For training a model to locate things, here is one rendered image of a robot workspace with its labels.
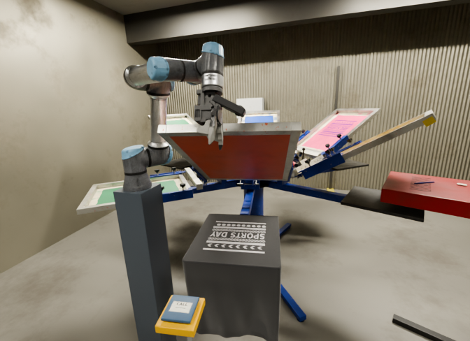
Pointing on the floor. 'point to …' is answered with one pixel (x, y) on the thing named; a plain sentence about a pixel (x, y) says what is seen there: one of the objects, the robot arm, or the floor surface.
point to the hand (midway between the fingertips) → (217, 148)
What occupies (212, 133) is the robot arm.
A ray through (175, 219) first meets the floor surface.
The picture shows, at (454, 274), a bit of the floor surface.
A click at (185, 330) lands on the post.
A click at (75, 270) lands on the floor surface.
